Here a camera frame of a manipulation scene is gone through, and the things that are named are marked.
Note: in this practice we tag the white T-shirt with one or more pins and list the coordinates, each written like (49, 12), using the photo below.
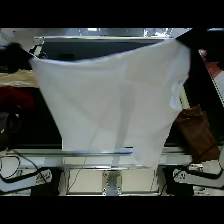
(113, 100)

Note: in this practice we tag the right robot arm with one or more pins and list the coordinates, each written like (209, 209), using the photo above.
(206, 41)

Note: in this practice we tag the brown garment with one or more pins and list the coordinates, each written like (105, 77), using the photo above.
(195, 130)

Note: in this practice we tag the red garment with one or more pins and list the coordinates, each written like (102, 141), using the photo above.
(15, 96)

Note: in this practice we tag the beige garment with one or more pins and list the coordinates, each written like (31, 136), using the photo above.
(18, 79)

